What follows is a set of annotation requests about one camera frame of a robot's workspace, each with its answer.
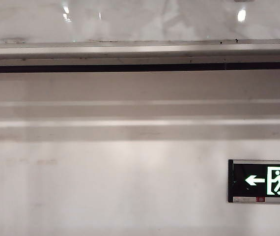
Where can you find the aluminium whiteboard tray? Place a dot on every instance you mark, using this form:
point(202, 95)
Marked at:
point(105, 52)

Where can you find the white whiteboard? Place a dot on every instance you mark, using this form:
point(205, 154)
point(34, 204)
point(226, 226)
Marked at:
point(140, 24)

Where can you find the green illuminated exit sign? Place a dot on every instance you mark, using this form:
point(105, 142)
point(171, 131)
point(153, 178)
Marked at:
point(253, 180)

